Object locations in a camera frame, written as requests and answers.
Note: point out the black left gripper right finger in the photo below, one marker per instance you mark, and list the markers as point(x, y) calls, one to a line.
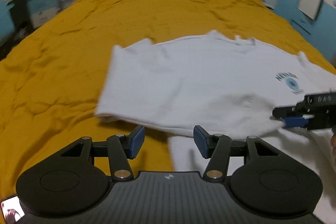
point(217, 149)

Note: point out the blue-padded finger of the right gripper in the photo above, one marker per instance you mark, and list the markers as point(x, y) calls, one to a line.
point(293, 116)

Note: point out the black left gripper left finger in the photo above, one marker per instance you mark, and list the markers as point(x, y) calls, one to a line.
point(122, 148)

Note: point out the white t-shirt with blue print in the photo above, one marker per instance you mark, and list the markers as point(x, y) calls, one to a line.
point(227, 86)

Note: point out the mustard yellow bed blanket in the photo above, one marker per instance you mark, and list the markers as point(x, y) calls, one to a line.
point(51, 81)

